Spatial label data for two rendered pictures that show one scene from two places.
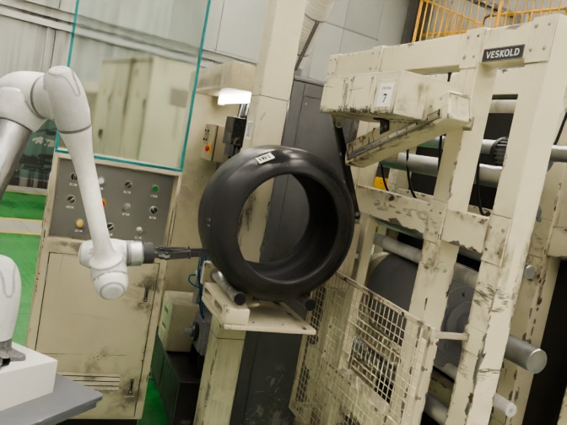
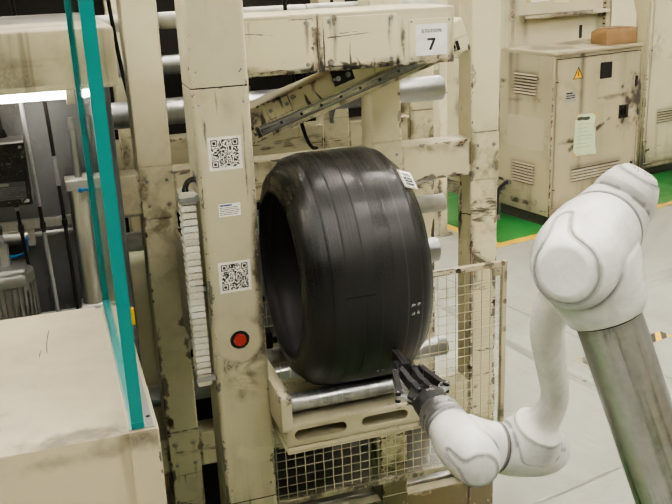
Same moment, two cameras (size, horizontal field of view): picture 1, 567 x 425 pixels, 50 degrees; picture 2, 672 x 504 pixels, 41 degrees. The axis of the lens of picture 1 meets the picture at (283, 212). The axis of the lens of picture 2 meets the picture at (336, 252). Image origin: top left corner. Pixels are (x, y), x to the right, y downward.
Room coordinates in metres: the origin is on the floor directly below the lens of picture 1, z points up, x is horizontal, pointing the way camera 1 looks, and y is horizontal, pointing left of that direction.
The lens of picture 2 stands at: (2.17, 2.12, 1.90)
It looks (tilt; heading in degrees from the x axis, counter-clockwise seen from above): 18 degrees down; 274
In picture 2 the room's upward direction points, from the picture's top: 2 degrees counter-clockwise
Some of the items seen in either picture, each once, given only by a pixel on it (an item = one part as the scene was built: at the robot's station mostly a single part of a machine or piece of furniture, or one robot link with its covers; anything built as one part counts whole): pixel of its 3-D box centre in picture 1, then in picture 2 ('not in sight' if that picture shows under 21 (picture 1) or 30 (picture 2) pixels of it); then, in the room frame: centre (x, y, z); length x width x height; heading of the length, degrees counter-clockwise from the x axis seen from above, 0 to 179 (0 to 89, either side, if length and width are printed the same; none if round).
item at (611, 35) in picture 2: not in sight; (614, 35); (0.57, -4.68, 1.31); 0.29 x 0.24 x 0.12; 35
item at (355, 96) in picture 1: (382, 99); (331, 38); (2.34, -0.29, 1.71); 0.61 x 0.25 x 0.15; 22
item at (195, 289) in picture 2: not in sight; (196, 289); (2.65, 0.20, 1.19); 0.05 x 0.04 x 0.48; 112
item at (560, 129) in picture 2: not in sight; (570, 130); (0.87, -4.62, 0.62); 0.91 x 0.58 x 1.25; 35
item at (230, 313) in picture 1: (224, 302); (352, 415); (2.30, 0.16, 0.84); 0.36 x 0.09 x 0.06; 22
